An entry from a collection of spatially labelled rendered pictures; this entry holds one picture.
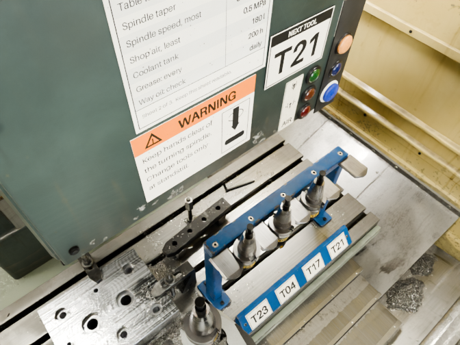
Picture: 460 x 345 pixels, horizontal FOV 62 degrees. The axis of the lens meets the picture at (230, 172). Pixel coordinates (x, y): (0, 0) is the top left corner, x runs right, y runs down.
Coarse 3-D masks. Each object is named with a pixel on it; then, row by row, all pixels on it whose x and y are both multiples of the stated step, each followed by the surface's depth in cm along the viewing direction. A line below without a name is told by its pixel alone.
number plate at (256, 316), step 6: (264, 300) 107; (258, 306) 106; (264, 306) 107; (252, 312) 105; (258, 312) 106; (264, 312) 107; (270, 312) 108; (246, 318) 104; (252, 318) 105; (258, 318) 106; (264, 318) 107; (252, 324) 105; (258, 324) 106
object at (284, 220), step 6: (282, 204) 86; (282, 210) 85; (288, 210) 85; (276, 216) 88; (282, 216) 86; (288, 216) 86; (276, 222) 89; (282, 222) 88; (288, 222) 88; (282, 228) 89
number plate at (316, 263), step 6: (312, 258) 114; (318, 258) 115; (306, 264) 113; (312, 264) 114; (318, 264) 116; (306, 270) 113; (312, 270) 115; (318, 270) 116; (306, 276) 114; (312, 276) 115
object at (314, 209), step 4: (308, 188) 97; (304, 192) 96; (304, 196) 95; (324, 196) 96; (300, 200) 97; (304, 200) 95; (324, 200) 95; (304, 204) 94; (308, 204) 94; (320, 204) 95; (324, 204) 95; (308, 208) 94; (312, 208) 94; (316, 208) 94; (312, 212) 95; (316, 212) 95
